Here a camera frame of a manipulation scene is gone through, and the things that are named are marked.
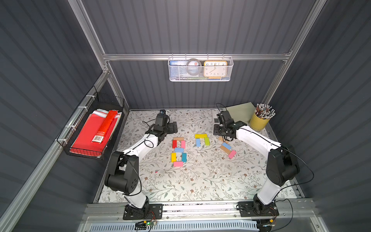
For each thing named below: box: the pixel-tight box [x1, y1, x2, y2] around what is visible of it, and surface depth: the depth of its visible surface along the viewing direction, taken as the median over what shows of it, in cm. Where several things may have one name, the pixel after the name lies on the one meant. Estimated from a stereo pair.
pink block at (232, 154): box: [228, 149, 237, 160], surface depth 96 cm
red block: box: [172, 139, 177, 149], surface depth 101 cm
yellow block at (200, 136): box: [194, 133, 208, 139], surface depth 105 cm
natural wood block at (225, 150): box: [220, 145, 231, 155], surface depth 98 cm
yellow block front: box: [170, 152, 178, 163], surface depth 95 cm
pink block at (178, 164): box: [173, 161, 185, 168], surface depth 93 cm
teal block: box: [181, 152, 188, 163], surface depth 95 cm
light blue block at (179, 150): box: [174, 147, 184, 153], surface depth 99 cm
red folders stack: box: [69, 108, 122, 157], surface depth 72 cm
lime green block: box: [204, 137, 211, 146], surface depth 103 cm
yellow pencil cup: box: [250, 109, 271, 132], surface depth 100 cm
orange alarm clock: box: [203, 60, 228, 80], surface depth 91 cm
